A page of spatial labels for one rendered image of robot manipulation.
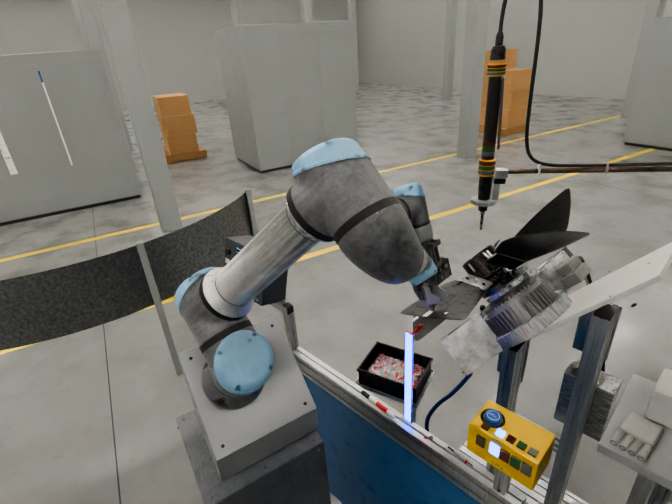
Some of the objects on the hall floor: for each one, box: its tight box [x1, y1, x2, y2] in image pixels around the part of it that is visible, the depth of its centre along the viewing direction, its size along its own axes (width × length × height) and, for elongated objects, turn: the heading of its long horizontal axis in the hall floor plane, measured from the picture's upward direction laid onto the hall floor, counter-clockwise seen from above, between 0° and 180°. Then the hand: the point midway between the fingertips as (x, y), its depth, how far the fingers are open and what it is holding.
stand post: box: [486, 340, 528, 475], centre depth 164 cm, size 4×9×91 cm, turn 142°
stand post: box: [543, 304, 619, 504], centre depth 144 cm, size 4×9×115 cm, turn 142°
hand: (430, 306), depth 117 cm, fingers closed
